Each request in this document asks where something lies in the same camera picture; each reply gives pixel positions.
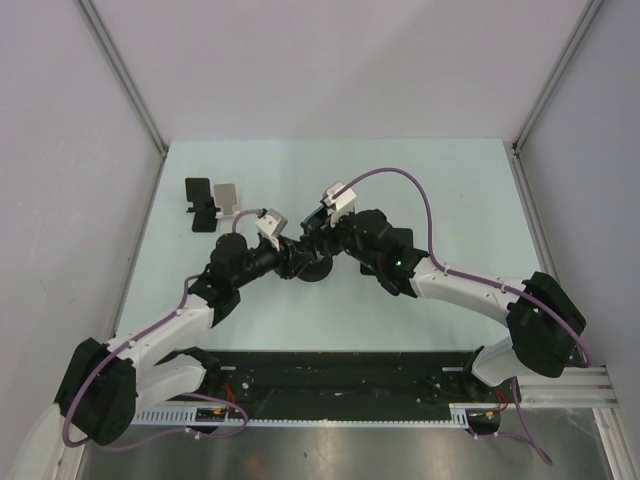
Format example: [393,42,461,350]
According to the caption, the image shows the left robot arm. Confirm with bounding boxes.
[54,233,333,448]

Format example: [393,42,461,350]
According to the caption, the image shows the white phone stand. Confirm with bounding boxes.
[213,183,240,233]

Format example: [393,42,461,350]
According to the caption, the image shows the aluminium corner post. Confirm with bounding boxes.
[74,0,168,158]
[511,0,608,153]

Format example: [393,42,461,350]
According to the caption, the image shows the black folding phone stand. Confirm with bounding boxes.
[185,178,219,233]

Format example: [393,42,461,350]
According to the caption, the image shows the black pole phone stand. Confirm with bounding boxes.
[297,257,333,283]

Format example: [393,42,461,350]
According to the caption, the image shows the teal-edged phone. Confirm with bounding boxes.
[301,206,327,234]

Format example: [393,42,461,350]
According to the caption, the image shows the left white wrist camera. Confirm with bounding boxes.
[255,209,288,251]

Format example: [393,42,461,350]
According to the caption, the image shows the aluminium frame rail front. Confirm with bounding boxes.
[518,367,618,409]

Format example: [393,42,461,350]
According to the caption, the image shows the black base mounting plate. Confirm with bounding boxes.
[185,347,520,420]

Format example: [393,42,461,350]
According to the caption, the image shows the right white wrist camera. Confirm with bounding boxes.
[321,181,356,227]

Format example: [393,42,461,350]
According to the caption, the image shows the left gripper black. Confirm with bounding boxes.
[232,235,314,289]

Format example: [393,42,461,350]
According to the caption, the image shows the grey slotted cable duct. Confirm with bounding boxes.
[131,402,498,429]

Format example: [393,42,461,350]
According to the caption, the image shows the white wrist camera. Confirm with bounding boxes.
[255,209,288,251]
[321,181,356,227]

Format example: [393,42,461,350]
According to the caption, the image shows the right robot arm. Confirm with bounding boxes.
[301,208,586,401]

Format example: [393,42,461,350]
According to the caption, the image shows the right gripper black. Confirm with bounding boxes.
[302,205,380,271]

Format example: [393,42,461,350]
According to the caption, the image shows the right aluminium corner post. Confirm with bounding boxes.
[511,0,608,153]

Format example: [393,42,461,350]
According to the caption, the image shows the left aluminium corner post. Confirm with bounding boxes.
[74,0,168,158]

